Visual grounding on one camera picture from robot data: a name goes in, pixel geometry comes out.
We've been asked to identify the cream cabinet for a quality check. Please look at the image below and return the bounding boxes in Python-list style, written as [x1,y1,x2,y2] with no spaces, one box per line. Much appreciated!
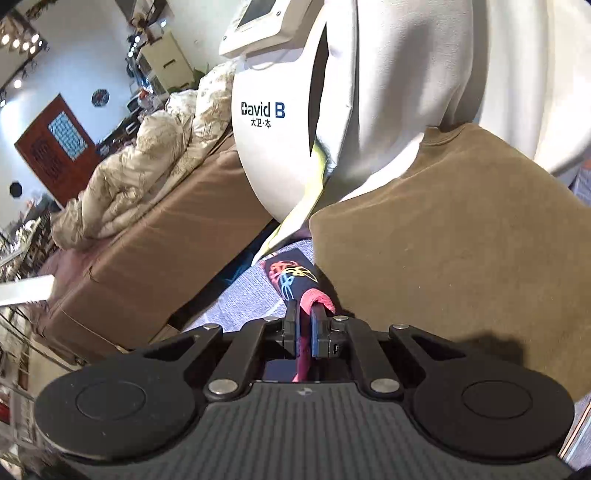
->
[137,30,195,94]

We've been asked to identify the ceiling spotlight row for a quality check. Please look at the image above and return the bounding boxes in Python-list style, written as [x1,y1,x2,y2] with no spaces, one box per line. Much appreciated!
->
[0,28,49,58]

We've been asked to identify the brown covered bed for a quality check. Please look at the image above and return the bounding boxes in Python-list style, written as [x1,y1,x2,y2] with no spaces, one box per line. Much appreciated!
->
[28,131,279,365]

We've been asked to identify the white draped garment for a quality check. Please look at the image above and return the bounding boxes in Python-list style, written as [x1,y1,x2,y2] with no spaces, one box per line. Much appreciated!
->
[318,0,591,205]

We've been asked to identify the cluttered storage shelves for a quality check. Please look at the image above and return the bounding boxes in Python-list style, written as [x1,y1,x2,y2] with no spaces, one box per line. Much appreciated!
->
[0,194,62,280]

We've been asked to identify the yellow and white cloth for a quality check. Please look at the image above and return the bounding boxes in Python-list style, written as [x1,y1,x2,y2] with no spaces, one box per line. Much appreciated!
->
[253,138,334,265]

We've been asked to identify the navy shirt with pink trim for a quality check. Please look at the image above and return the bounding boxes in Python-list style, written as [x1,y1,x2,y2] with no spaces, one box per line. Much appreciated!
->
[259,251,343,384]

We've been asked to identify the brown cushion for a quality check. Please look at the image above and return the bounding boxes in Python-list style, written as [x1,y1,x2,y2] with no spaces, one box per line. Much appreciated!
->
[308,124,591,418]

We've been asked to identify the white flat board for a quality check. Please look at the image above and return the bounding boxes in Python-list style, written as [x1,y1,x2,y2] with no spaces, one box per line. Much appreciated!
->
[0,274,55,306]

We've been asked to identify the cream patterned quilt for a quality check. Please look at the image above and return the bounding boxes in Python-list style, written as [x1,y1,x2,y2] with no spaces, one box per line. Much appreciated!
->
[51,60,240,251]

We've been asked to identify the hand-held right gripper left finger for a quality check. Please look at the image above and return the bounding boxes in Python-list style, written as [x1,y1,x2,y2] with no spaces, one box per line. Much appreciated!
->
[141,300,302,400]

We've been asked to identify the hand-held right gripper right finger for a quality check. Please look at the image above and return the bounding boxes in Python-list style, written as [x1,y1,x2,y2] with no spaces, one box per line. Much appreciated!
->
[311,305,465,400]

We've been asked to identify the red wooden door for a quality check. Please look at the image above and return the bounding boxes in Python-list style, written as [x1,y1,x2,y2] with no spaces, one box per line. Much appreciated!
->
[14,92,105,208]

